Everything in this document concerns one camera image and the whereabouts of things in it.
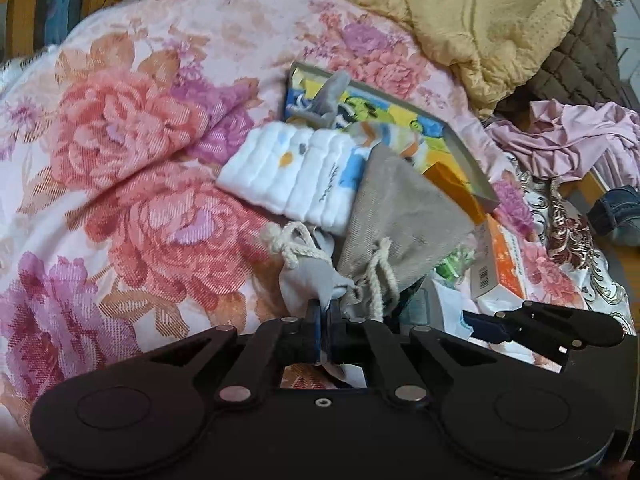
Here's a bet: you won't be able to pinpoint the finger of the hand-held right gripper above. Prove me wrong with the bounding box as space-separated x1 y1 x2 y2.
462 301 626 361

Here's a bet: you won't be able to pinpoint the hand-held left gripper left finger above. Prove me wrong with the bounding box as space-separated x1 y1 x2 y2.
142 300 322 407

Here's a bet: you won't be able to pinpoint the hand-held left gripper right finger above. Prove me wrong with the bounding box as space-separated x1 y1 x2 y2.
327 302 501 408

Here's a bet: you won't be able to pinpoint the beige drawstring pouch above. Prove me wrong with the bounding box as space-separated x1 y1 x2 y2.
336 149 476 321

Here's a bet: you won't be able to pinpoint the white quilted muslin cloth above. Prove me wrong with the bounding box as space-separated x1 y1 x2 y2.
216 122 371 238

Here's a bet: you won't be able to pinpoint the grey tray with cartoon lining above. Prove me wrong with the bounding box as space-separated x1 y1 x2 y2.
282 61 502 216

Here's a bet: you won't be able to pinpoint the orange and white carton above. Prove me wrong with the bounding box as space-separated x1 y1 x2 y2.
470 215 531 306

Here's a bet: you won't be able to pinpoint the green printed plastic bag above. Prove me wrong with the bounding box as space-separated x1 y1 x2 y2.
400 247 481 336

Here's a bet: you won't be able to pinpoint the gold ornate patterned sheet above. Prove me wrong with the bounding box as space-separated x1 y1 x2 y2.
505 165 636 336

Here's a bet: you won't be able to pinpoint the blue jeans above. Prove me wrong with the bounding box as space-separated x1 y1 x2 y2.
587 185 640 246

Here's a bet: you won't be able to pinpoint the pink cloth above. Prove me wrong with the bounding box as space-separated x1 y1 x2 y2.
485 100 640 186

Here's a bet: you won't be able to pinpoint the orange blue striped sock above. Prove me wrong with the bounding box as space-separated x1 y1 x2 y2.
345 122 426 171

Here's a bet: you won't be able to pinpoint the grey sock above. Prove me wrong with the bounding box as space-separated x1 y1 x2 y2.
295 71 351 128

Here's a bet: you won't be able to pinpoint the pink floral blanket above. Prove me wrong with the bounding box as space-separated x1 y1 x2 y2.
0 0 591 480

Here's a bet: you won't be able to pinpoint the brown quilted jacket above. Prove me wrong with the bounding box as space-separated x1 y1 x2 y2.
492 0 631 116

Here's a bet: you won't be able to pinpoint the yellow quilt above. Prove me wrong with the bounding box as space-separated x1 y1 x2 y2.
160 0 596 121

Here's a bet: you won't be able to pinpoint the blue printed poster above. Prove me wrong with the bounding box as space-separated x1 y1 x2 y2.
35 0 88 48

